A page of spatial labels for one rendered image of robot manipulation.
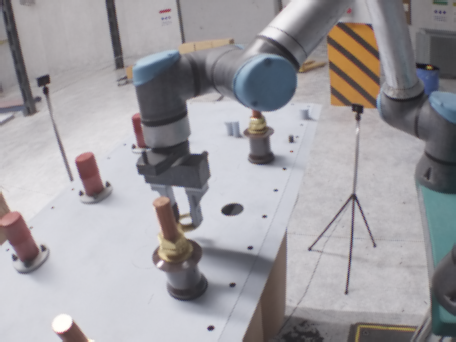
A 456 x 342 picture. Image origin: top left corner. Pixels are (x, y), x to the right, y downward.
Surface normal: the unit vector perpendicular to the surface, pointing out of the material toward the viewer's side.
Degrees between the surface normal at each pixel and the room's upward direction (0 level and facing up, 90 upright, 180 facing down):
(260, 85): 93
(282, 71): 93
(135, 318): 0
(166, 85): 91
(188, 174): 90
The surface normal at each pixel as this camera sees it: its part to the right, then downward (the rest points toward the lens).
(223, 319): -0.12, -0.87
